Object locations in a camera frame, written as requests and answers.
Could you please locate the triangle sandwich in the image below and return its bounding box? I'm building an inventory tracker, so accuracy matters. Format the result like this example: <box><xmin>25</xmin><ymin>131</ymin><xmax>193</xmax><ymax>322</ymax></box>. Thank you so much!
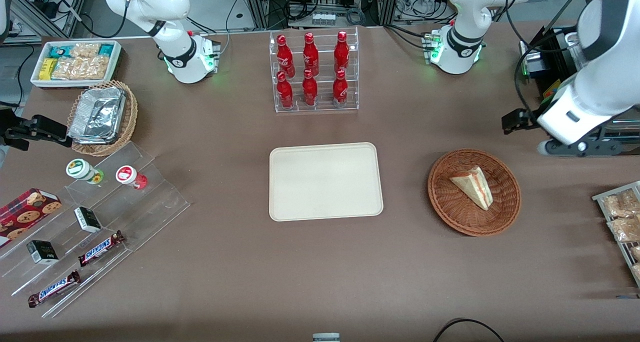
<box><xmin>449</xmin><ymin>166</ymin><xmax>494</xmax><ymax>211</ymax></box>

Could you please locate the aluminium foil tray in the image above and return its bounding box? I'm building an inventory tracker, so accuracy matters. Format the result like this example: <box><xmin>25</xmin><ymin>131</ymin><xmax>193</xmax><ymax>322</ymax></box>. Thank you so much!
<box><xmin>67</xmin><ymin>86</ymin><xmax>127</xmax><ymax>145</ymax></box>

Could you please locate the round brown wicker basket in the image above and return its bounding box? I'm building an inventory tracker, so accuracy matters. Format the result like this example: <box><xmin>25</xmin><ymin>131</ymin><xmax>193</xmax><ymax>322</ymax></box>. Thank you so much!
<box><xmin>427</xmin><ymin>148</ymin><xmax>522</xmax><ymax>237</ymax></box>

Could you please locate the oval brown wicker basket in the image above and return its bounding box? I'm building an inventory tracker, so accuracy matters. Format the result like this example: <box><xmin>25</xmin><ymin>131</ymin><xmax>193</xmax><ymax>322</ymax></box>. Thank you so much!
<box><xmin>67</xmin><ymin>79</ymin><xmax>139</xmax><ymax>157</ymax></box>

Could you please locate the cream plastic tray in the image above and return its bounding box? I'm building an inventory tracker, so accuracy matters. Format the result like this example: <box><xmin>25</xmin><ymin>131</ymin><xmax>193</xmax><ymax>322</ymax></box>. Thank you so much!
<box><xmin>269</xmin><ymin>142</ymin><xmax>384</xmax><ymax>222</ymax></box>

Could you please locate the green lid yogurt cup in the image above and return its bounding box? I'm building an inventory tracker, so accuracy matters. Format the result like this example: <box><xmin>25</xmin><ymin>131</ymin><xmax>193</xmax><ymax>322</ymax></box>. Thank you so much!
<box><xmin>65</xmin><ymin>158</ymin><xmax>105</xmax><ymax>185</ymax></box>

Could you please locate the red tartan cookie box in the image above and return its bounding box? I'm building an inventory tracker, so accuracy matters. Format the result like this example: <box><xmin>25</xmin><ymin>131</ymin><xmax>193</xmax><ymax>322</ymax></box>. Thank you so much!
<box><xmin>0</xmin><ymin>188</ymin><xmax>63</xmax><ymax>248</ymax></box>

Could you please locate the clear bag of crackers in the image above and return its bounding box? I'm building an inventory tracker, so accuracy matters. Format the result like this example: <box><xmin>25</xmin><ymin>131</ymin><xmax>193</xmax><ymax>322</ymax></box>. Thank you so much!
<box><xmin>80</xmin><ymin>56</ymin><xmax>110</xmax><ymax>81</ymax></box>
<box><xmin>70</xmin><ymin>42</ymin><xmax>101</xmax><ymax>59</ymax></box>
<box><xmin>51</xmin><ymin>57</ymin><xmax>84</xmax><ymax>81</ymax></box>

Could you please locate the black equipment box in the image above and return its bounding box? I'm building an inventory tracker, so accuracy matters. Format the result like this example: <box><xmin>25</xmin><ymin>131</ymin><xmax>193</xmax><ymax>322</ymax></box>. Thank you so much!
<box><xmin>519</xmin><ymin>26</ymin><xmax>583</xmax><ymax>100</ymax></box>

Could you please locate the red lid yogurt cup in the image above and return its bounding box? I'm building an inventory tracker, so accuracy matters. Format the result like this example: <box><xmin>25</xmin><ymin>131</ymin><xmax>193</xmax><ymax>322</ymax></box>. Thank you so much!
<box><xmin>115</xmin><ymin>165</ymin><xmax>149</xmax><ymax>190</ymax></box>

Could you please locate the small black white carton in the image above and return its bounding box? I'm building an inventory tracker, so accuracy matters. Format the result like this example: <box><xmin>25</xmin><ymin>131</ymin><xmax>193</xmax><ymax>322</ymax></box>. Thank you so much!
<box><xmin>74</xmin><ymin>206</ymin><xmax>103</xmax><ymax>234</ymax></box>
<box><xmin>26</xmin><ymin>240</ymin><xmax>59</xmax><ymax>265</ymax></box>

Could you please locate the white plastic snack bin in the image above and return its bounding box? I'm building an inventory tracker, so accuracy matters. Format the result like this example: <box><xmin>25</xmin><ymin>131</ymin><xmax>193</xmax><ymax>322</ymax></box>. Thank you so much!
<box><xmin>30</xmin><ymin>39</ymin><xmax>123</xmax><ymax>90</ymax></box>

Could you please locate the clear acrylic step display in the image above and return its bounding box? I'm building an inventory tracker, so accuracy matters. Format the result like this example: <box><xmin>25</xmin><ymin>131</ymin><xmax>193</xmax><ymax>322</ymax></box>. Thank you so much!
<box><xmin>0</xmin><ymin>141</ymin><xmax>191</xmax><ymax>319</ymax></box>

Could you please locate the snickers chocolate bar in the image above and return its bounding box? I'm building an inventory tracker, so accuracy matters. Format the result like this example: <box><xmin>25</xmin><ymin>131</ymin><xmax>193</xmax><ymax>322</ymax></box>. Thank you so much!
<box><xmin>78</xmin><ymin>230</ymin><xmax>125</xmax><ymax>268</ymax></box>
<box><xmin>27</xmin><ymin>270</ymin><xmax>82</xmax><ymax>308</ymax></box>

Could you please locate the red cola bottle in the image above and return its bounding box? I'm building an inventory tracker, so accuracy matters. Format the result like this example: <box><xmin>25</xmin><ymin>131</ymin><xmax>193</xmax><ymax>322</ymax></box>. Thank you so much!
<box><xmin>302</xmin><ymin>32</ymin><xmax>320</xmax><ymax>78</ymax></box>
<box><xmin>334</xmin><ymin>30</ymin><xmax>350</xmax><ymax>75</ymax></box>
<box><xmin>302</xmin><ymin>69</ymin><xmax>319</xmax><ymax>108</ymax></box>
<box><xmin>276</xmin><ymin>34</ymin><xmax>296</xmax><ymax>79</ymax></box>
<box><xmin>332</xmin><ymin>69</ymin><xmax>349</xmax><ymax>108</ymax></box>
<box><xmin>276</xmin><ymin>71</ymin><xmax>294</xmax><ymax>110</ymax></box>

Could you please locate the clear acrylic bottle rack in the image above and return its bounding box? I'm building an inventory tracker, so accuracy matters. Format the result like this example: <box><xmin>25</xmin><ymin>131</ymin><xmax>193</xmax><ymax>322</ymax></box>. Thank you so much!
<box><xmin>269</xmin><ymin>26</ymin><xmax>360</xmax><ymax>114</ymax></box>

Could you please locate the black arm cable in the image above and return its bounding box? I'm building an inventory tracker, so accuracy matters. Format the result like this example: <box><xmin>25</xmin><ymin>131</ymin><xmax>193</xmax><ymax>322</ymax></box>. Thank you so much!
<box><xmin>514</xmin><ymin>0</ymin><xmax>591</xmax><ymax>114</ymax></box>

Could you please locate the grey wire rack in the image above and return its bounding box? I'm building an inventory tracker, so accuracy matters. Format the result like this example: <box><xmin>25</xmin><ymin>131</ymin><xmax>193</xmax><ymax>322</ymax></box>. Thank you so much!
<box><xmin>592</xmin><ymin>181</ymin><xmax>640</xmax><ymax>288</ymax></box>

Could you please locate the black looped table cable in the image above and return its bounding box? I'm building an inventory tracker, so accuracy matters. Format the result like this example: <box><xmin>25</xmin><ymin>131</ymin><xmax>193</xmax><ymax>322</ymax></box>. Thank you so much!
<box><xmin>432</xmin><ymin>318</ymin><xmax>506</xmax><ymax>342</ymax></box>

